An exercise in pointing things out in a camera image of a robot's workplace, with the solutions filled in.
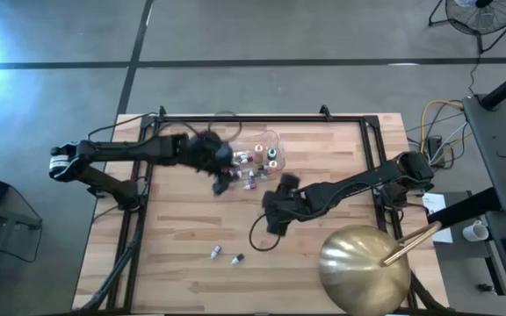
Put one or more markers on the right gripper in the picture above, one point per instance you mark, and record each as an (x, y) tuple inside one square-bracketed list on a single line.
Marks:
[(286, 206)]

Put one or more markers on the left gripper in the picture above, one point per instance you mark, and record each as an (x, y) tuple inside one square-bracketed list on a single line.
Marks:
[(202, 153)]

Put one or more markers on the large orange food coloring bottle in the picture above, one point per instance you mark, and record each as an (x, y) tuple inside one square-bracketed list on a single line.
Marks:
[(258, 150)]

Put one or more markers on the large yellow food coloring bottle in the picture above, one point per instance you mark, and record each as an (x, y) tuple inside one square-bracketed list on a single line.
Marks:
[(272, 164)]

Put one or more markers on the large green food coloring bottle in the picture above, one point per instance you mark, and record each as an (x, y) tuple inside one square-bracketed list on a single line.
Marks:
[(272, 153)]

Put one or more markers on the small black dropper bottle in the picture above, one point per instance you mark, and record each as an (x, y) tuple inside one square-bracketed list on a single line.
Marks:
[(237, 259)]

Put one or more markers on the clear plastic bin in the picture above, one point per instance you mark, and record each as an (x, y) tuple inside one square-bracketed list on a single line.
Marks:
[(279, 142)]

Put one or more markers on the small blue dropper bottle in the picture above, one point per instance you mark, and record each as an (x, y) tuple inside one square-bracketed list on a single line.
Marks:
[(215, 251)]

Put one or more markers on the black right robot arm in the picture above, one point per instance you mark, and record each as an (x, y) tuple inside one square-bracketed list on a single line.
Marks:
[(358, 180)]

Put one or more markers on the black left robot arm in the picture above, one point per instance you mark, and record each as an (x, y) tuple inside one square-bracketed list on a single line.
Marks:
[(117, 149)]

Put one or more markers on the brass desk lamp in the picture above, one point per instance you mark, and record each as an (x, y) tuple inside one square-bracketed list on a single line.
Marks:
[(363, 267)]

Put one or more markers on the white paper sheet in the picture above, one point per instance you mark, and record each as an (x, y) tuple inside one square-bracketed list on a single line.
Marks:
[(433, 204)]

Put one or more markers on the black power strip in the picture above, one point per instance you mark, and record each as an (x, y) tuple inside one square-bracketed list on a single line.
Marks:
[(435, 147)]

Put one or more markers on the white mug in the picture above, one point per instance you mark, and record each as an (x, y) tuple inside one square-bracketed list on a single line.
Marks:
[(474, 231)]

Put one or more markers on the black side table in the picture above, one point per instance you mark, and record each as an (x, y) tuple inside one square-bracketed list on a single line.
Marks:
[(16, 217)]

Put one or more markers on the black floor fan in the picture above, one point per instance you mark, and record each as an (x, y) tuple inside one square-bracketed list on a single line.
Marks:
[(483, 15)]

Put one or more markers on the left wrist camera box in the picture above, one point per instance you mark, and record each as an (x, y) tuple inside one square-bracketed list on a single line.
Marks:
[(224, 154)]

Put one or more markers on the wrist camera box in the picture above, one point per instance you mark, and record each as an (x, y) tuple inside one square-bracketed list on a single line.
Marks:
[(224, 154), (289, 181)]

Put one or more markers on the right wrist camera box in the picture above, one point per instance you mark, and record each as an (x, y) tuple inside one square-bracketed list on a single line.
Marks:
[(289, 181)]

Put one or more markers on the black metal rig frame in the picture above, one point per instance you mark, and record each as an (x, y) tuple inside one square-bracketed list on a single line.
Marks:
[(257, 118)]

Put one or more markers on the black frame clamp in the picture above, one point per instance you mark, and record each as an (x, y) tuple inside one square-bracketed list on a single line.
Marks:
[(324, 112), (161, 110)]

